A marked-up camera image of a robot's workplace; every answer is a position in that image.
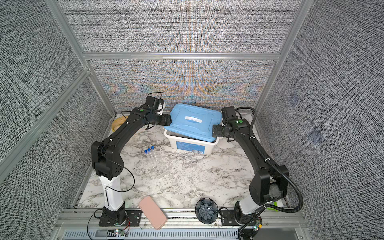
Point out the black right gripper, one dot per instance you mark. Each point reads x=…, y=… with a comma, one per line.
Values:
x=220, y=133

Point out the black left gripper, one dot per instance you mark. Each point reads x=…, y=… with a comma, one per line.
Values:
x=166, y=121

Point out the blue plastic box lid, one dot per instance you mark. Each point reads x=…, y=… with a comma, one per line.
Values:
x=194, y=122

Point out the white plastic storage box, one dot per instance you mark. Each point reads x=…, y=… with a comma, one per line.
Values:
x=173, y=137

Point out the blue capped test tube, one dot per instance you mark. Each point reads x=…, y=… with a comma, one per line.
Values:
x=147, y=155
x=154, y=153
x=150, y=154

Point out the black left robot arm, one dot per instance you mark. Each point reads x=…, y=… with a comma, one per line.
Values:
x=108, y=163

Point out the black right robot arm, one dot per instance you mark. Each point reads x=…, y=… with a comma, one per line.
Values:
x=270, y=182

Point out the blue label sticker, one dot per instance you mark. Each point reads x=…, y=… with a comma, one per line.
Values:
x=190, y=147

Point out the yellow wooden steamer basket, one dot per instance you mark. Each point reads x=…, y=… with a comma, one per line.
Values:
x=117, y=123

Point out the black round pleated dish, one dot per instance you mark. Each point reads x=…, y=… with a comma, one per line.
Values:
x=206, y=211

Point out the green snack packet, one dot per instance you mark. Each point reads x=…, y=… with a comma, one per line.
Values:
x=273, y=206

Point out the pink phone case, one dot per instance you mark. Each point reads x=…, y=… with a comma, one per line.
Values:
x=153, y=212

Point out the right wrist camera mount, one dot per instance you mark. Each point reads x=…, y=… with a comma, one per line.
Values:
x=229, y=114

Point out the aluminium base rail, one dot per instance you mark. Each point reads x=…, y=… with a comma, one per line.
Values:
x=182, y=224

